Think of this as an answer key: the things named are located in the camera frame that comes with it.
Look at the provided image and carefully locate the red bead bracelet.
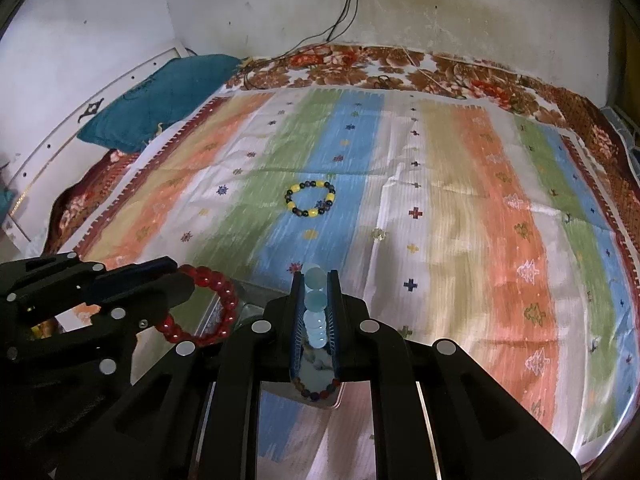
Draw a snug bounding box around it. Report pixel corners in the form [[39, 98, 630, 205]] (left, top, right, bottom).
[[154, 263, 241, 347]]

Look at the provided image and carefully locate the white headboard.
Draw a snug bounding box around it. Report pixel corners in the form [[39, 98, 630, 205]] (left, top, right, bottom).
[[0, 45, 192, 247]]

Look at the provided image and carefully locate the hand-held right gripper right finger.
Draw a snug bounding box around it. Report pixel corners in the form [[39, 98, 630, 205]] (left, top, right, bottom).
[[325, 269, 583, 480]]

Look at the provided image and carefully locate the light blue bead bracelet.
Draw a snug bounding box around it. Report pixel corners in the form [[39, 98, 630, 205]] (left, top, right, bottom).
[[302, 262, 329, 349]]

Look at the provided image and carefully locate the teal pillow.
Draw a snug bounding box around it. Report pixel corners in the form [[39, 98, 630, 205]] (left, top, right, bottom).
[[77, 54, 244, 154]]

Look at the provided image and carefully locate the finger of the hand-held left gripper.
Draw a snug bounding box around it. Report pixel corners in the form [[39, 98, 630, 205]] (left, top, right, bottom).
[[54, 271, 197, 342], [0, 252, 179, 329]]

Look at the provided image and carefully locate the dark multicolour bead bracelet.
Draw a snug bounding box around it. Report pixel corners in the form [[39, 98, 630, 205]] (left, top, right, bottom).
[[294, 377, 344, 402]]

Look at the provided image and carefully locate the black power cable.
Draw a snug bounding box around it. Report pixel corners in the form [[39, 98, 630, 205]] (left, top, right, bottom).
[[250, 0, 354, 63], [280, 0, 362, 53]]

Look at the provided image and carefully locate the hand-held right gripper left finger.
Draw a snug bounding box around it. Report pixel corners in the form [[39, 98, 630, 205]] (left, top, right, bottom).
[[55, 270, 306, 480]]

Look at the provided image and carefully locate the silver metal tin box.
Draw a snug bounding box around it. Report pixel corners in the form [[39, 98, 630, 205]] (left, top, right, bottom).
[[192, 280, 375, 480]]

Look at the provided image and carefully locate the striped pastel cloth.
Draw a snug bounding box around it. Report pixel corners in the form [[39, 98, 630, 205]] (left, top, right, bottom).
[[75, 85, 640, 467]]

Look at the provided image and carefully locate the white charging cable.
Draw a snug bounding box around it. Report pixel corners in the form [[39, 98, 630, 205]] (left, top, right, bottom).
[[371, 0, 468, 100]]

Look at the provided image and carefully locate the yellow and black bead bracelet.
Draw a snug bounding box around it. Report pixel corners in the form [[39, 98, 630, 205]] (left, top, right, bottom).
[[284, 180, 336, 219]]

